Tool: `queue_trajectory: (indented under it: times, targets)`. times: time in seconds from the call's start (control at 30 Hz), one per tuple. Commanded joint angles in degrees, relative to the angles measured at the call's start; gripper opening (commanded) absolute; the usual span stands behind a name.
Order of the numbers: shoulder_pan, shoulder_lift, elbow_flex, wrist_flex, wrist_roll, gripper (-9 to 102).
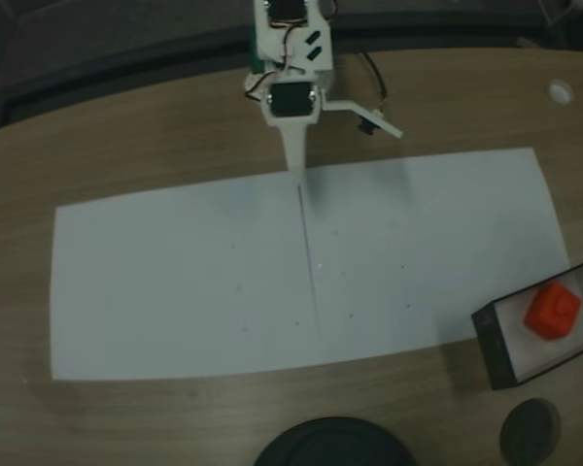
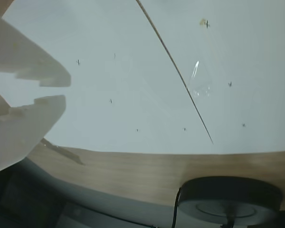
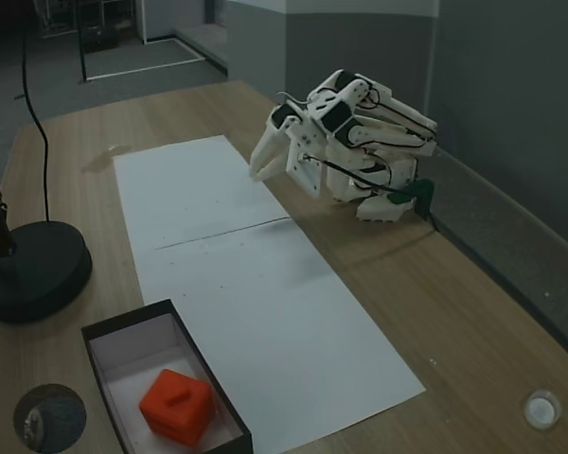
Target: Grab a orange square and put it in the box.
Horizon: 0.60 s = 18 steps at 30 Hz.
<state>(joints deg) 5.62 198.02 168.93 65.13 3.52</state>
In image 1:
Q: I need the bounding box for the orange cube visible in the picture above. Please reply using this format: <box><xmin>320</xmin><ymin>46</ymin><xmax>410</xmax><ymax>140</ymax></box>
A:
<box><xmin>523</xmin><ymin>283</ymin><xmax>583</xmax><ymax>342</ymax></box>

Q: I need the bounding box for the dark box white inside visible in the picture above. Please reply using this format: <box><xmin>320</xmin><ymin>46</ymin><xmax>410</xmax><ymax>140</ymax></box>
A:
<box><xmin>469</xmin><ymin>256</ymin><xmax>583</xmax><ymax>391</ymax></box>

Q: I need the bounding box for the green table clamp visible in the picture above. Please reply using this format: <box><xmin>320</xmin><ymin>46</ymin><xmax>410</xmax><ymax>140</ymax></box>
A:
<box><xmin>249</xmin><ymin>28</ymin><xmax>268</xmax><ymax>74</ymax></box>

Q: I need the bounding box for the white paper sheet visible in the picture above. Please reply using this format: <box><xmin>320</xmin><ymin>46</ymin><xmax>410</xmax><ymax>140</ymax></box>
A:
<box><xmin>51</xmin><ymin>175</ymin><xmax>320</xmax><ymax>382</ymax></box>
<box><xmin>298</xmin><ymin>147</ymin><xmax>572</xmax><ymax>365</ymax></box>

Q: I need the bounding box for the white round cap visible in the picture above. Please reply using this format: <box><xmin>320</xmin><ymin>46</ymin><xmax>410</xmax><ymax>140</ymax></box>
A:
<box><xmin>547</xmin><ymin>80</ymin><xmax>573</xmax><ymax>104</ymax></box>

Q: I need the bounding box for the black round object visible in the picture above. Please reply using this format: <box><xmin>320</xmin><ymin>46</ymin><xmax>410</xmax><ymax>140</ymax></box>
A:
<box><xmin>252</xmin><ymin>416</ymin><xmax>422</xmax><ymax>466</ymax></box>

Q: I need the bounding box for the dark round table grommet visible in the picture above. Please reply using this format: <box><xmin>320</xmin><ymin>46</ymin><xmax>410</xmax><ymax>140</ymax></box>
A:
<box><xmin>498</xmin><ymin>398</ymin><xmax>563</xmax><ymax>465</ymax></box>

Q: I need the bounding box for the thin servo wire bundle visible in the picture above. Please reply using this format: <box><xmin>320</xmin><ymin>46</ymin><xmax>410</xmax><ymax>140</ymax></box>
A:
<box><xmin>245</xmin><ymin>21</ymin><xmax>300</xmax><ymax>101</ymax></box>

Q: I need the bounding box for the white perforated base plate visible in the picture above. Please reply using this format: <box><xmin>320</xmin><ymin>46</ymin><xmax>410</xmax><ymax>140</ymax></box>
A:
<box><xmin>244</xmin><ymin>72</ymin><xmax>266</xmax><ymax>101</ymax></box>

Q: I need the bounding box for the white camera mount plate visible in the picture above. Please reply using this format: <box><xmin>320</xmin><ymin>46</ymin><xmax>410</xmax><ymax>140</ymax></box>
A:
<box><xmin>320</xmin><ymin>99</ymin><xmax>404</xmax><ymax>141</ymax></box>

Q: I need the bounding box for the black camera cable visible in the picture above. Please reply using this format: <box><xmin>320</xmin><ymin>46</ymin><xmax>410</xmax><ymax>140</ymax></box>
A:
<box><xmin>359</xmin><ymin>50</ymin><xmax>390</xmax><ymax>117</ymax></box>

